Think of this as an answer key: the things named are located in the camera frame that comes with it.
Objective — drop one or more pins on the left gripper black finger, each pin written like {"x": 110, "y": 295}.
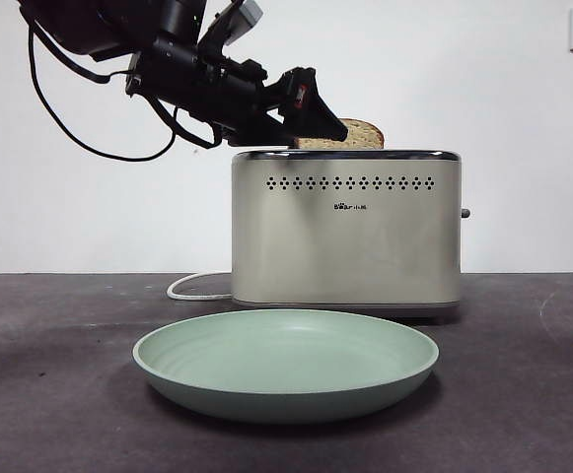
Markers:
{"x": 315, "y": 118}

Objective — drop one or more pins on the square bread slice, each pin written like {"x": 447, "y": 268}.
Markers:
{"x": 365, "y": 138}

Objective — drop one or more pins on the pale green plate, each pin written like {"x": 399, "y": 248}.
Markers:
{"x": 286, "y": 355}

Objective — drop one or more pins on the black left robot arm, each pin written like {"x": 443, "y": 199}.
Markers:
{"x": 192, "y": 84}

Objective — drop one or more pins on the cream toaster with chrome rim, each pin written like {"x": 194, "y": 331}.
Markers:
{"x": 345, "y": 246}

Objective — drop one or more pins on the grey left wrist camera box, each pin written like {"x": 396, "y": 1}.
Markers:
{"x": 249, "y": 12}

